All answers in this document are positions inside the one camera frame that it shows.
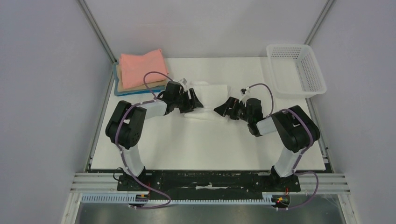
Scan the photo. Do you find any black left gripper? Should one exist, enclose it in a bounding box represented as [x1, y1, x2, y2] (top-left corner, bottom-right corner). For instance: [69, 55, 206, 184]
[173, 89, 203, 114]

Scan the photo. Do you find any white t shirt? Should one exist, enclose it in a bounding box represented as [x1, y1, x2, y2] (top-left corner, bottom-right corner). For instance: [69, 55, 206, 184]
[184, 81, 230, 122]

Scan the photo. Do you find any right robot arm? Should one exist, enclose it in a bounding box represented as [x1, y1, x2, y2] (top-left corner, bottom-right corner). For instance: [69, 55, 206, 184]
[214, 97, 320, 190]

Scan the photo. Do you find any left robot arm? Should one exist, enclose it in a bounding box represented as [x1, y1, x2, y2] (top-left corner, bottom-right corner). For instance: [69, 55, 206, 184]
[105, 81, 204, 190]

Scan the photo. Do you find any folded bright blue t shirt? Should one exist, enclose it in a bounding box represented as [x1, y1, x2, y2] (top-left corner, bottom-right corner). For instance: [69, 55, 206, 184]
[114, 90, 151, 97]

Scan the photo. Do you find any folded pink t shirt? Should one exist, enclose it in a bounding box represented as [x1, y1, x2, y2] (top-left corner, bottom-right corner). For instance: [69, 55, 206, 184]
[119, 49, 169, 89]

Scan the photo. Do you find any white plastic basket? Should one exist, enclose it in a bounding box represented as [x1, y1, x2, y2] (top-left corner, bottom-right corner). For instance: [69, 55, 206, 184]
[266, 44, 327, 98]

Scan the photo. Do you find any folded tan t shirt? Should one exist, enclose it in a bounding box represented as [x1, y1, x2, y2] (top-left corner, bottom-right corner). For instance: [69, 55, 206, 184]
[115, 65, 168, 92]

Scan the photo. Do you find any folded grey-blue t shirt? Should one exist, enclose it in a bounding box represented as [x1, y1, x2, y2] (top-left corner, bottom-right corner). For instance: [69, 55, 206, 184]
[113, 63, 167, 97]

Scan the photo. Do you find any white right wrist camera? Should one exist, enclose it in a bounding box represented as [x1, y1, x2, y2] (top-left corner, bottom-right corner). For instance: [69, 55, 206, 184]
[240, 86, 250, 98]

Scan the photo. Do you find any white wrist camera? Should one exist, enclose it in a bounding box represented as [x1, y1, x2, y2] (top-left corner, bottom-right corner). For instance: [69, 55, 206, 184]
[240, 86, 250, 98]
[178, 78, 188, 88]

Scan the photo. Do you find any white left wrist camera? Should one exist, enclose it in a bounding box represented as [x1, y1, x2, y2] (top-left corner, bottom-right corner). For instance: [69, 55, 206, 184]
[178, 78, 188, 88]

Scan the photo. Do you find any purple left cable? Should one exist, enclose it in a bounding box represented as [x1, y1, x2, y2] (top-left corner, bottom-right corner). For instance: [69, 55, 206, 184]
[114, 71, 172, 210]

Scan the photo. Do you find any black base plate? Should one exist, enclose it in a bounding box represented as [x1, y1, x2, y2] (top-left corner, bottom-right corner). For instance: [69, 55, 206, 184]
[114, 170, 301, 201]

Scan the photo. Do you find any white slotted cable duct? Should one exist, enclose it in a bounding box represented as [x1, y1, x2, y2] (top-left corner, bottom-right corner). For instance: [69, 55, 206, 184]
[81, 193, 276, 205]

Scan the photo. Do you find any left aluminium frame post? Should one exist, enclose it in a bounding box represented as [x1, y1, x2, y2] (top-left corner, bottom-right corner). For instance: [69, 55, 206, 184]
[76, 0, 117, 64]

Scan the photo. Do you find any aluminium frame post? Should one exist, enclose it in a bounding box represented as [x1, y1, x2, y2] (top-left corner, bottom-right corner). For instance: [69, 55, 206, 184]
[76, 0, 117, 64]
[304, 0, 336, 45]

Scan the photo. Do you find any right aluminium frame post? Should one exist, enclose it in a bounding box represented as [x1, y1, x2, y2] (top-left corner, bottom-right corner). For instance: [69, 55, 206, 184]
[304, 0, 336, 45]

